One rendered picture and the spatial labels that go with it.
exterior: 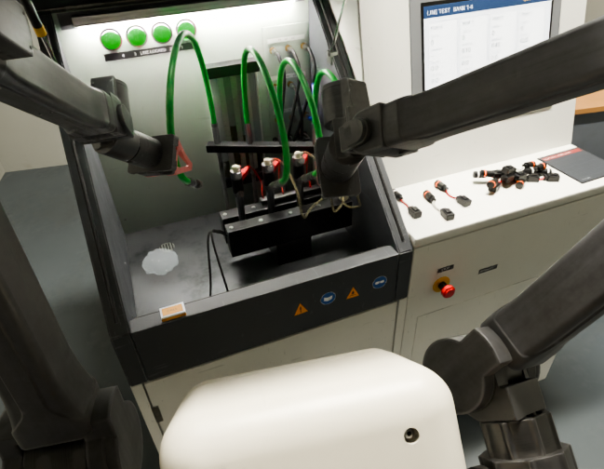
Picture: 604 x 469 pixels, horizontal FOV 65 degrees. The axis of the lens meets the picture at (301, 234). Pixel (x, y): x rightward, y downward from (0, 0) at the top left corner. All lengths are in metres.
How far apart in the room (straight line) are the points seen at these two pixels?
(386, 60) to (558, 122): 0.63
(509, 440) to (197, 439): 0.31
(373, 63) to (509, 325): 0.86
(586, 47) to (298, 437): 0.39
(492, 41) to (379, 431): 1.21
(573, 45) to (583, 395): 1.87
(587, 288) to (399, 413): 0.21
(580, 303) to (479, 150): 1.03
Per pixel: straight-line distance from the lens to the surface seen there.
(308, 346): 1.22
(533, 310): 0.49
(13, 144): 4.08
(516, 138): 1.54
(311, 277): 1.07
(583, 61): 0.49
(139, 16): 1.27
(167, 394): 1.19
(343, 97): 0.70
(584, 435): 2.14
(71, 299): 2.71
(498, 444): 0.54
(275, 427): 0.33
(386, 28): 1.25
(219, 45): 1.34
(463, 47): 1.37
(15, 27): 0.44
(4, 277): 0.39
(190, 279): 1.29
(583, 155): 1.64
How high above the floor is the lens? 1.67
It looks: 37 degrees down
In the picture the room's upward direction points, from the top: 3 degrees counter-clockwise
